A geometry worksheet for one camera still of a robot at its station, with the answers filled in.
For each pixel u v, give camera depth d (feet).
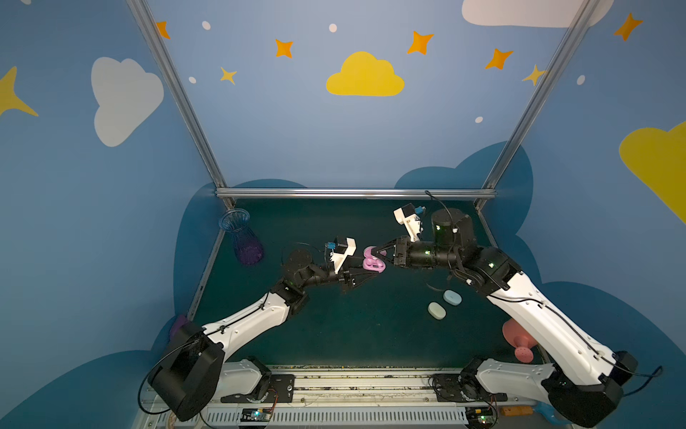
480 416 2.34
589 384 1.29
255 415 2.32
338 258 2.02
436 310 2.90
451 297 2.96
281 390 2.42
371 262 2.18
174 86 2.69
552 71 2.64
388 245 1.97
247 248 3.36
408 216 1.94
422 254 1.79
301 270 1.89
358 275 2.07
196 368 1.33
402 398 2.42
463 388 2.22
